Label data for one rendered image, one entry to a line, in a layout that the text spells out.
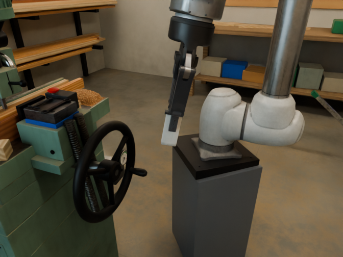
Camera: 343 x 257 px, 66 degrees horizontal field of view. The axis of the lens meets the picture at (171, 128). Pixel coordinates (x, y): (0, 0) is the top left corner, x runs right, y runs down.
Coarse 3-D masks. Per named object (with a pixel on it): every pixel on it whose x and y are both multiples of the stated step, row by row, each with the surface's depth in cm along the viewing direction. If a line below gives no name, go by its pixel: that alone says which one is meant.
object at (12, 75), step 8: (0, 72) 71; (8, 72) 73; (16, 72) 75; (0, 80) 71; (8, 80) 73; (16, 80) 76; (0, 88) 72; (8, 88) 74; (16, 88) 76; (0, 96) 72
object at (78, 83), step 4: (76, 80) 106; (80, 80) 108; (64, 84) 102; (68, 84) 102; (72, 84) 104; (76, 84) 106; (80, 84) 108; (60, 88) 98; (64, 88) 100; (68, 88) 102; (72, 88) 104; (76, 88) 106; (80, 88) 109
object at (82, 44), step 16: (16, 0) 271; (32, 0) 273; (48, 0) 290; (64, 0) 308; (80, 0) 330; (96, 0) 355; (112, 0) 383; (16, 16) 258; (32, 16) 285; (16, 32) 306; (80, 32) 393; (16, 48) 307; (32, 48) 307; (48, 48) 307; (64, 48) 320; (80, 48) 352; (96, 48) 391; (16, 64) 277; (32, 64) 284; (48, 64) 312; (32, 80) 337
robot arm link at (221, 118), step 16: (208, 96) 106; (224, 96) 102; (240, 96) 106; (208, 112) 105; (224, 112) 102; (240, 112) 102; (208, 128) 107; (224, 128) 104; (240, 128) 102; (224, 144) 109
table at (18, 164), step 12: (84, 108) 92; (96, 108) 95; (108, 108) 102; (96, 120) 96; (12, 144) 71; (24, 144) 71; (12, 156) 66; (24, 156) 69; (36, 156) 71; (72, 156) 72; (0, 168) 62; (12, 168) 66; (24, 168) 69; (36, 168) 71; (48, 168) 69; (60, 168) 68; (0, 180) 63; (12, 180) 66
